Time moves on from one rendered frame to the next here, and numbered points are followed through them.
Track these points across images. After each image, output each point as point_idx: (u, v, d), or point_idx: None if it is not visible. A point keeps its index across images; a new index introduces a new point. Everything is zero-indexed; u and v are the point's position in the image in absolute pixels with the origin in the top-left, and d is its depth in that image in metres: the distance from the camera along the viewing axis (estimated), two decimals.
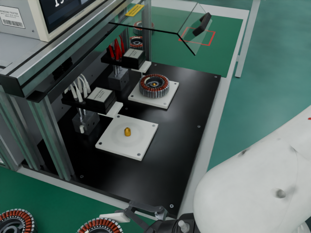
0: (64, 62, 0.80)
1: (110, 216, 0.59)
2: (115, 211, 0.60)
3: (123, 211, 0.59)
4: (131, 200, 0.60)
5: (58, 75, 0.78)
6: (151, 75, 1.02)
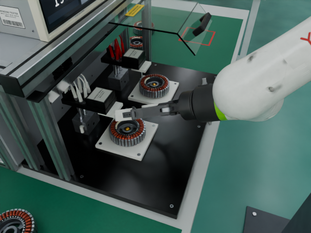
0: (64, 62, 0.80)
1: (150, 104, 0.83)
2: (154, 106, 0.84)
3: None
4: None
5: (58, 75, 0.78)
6: (151, 75, 1.02)
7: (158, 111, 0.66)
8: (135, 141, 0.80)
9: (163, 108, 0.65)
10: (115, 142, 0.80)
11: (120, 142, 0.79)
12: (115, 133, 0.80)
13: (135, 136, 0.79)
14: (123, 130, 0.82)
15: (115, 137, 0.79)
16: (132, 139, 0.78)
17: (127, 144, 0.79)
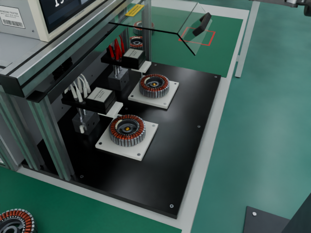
0: (64, 62, 0.80)
1: None
2: None
3: None
4: (252, 0, 0.62)
5: (58, 75, 0.78)
6: (151, 75, 1.02)
7: None
8: (135, 141, 0.80)
9: None
10: (115, 142, 0.80)
11: (120, 142, 0.79)
12: (115, 133, 0.80)
13: (135, 136, 0.79)
14: (123, 130, 0.82)
15: (115, 137, 0.79)
16: (132, 139, 0.78)
17: (127, 144, 0.79)
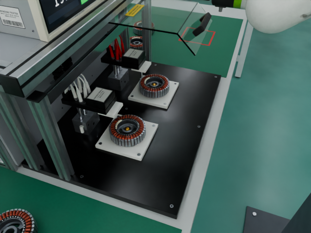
0: (64, 62, 0.80)
1: None
2: None
3: None
4: None
5: (58, 75, 0.78)
6: (151, 75, 1.02)
7: None
8: (135, 141, 0.80)
9: None
10: (115, 142, 0.80)
11: (120, 142, 0.79)
12: (115, 133, 0.80)
13: (135, 136, 0.79)
14: (123, 130, 0.82)
15: (115, 137, 0.79)
16: (132, 139, 0.78)
17: (127, 144, 0.79)
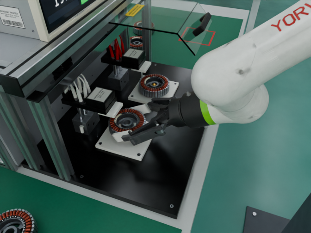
0: (64, 62, 0.80)
1: None
2: (125, 140, 0.75)
3: None
4: (134, 144, 0.72)
5: (58, 75, 0.78)
6: (151, 75, 1.02)
7: (169, 100, 0.79)
8: None
9: None
10: None
11: None
12: (115, 126, 0.78)
13: (135, 129, 0.77)
14: (123, 124, 0.80)
15: (115, 131, 0.77)
16: None
17: None
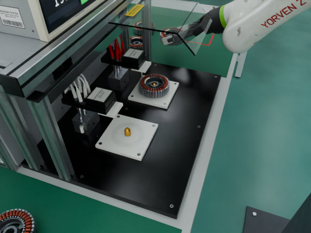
0: (64, 62, 0.80)
1: (170, 42, 1.16)
2: (169, 42, 1.14)
3: (173, 40, 1.12)
4: (174, 42, 1.10)
5: (58, 75, 0.78)
6: (151, 75, 1.02)
7: None
8: (176, 42, 1.16)
9: None
10: (163, 42, 1.18)
11: None
12: (164, 35, 1.17)
13: None
14: (169, 35, 1.19)
15: (163, 37, 1.17)
16: None
17: None
